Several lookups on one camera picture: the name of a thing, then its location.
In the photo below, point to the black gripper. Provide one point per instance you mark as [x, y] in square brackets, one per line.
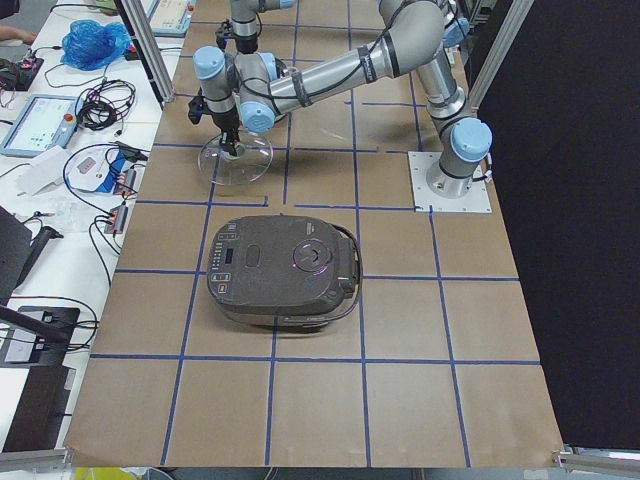
[223, 121]

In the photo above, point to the clear glass pot lid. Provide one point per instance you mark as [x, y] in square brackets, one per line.
[254, 157]

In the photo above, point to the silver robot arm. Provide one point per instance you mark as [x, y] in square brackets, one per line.
[415, 38]
[258, 69]

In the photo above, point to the grey usb hub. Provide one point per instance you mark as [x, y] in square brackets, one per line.
[116, 221]
[125, 183]

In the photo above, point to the white round device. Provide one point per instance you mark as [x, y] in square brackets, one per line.
[95, 170]

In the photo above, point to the dark rice cooker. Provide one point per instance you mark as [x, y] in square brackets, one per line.
[284, 271]

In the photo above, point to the blue plastic bag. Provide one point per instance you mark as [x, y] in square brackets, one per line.
[90, 46]

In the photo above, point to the teach pendant tablet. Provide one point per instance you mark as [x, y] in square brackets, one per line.
[44, 122]

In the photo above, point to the black electronics box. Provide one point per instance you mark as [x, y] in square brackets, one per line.
[18, 76]

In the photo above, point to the black flat stand plate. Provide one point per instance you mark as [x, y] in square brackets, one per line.
[37, 335]

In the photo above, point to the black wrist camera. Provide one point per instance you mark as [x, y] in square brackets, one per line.
[196, 109]

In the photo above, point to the aluminium frame post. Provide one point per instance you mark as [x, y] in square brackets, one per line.
[135, 20]
[507, 33]

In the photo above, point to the black handle tool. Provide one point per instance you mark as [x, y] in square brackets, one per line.
[45, 234]

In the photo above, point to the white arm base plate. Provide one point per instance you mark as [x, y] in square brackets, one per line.
[436, 192]

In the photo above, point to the right aluminium frame post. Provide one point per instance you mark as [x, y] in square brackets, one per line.
[507, 33]

